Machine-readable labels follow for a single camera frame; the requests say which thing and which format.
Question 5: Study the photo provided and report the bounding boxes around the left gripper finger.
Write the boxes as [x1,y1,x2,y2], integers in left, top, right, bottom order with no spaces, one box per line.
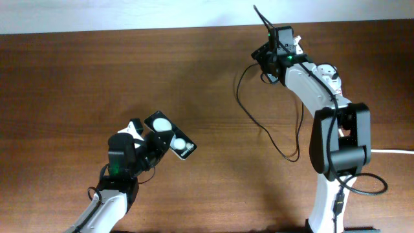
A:
[130,118,144,133]
[155,131,175,151]

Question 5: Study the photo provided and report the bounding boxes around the black charger cable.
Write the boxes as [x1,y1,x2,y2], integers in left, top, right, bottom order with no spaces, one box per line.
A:
[235,62,340,162]

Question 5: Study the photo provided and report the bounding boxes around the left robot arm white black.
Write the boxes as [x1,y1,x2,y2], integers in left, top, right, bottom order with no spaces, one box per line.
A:
[66,118,174,232]

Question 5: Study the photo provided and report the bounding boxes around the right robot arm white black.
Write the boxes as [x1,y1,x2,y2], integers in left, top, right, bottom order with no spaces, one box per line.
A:
[252,43,371,232]

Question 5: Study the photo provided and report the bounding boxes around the white charger adapter plug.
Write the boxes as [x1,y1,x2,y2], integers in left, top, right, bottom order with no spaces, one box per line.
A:
[323,76,342,95]

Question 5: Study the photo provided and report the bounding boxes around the white power strip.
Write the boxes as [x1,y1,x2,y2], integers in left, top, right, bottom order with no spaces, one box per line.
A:
[317,63,343,96]

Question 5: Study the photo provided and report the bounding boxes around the white power strip cord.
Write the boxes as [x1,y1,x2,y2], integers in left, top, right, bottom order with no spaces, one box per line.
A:
[337,128,414,155]

